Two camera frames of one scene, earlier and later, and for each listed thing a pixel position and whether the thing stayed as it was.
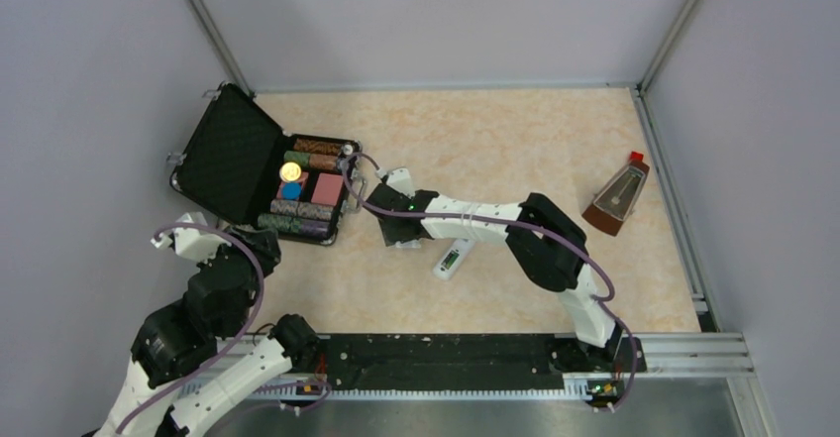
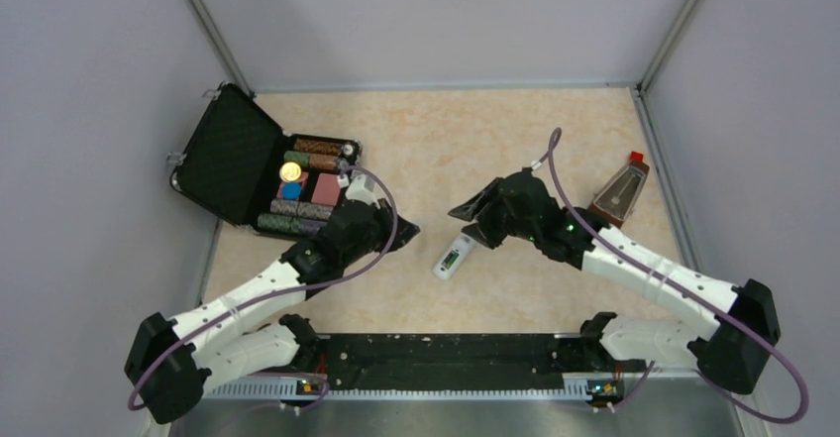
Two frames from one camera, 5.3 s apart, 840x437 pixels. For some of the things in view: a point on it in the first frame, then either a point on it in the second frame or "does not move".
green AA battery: x=450 y=260 does not move
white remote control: x=460 y=246 does not move
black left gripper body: x=267 y=255 → x=380 y=230
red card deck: x=327 y=189 does not move
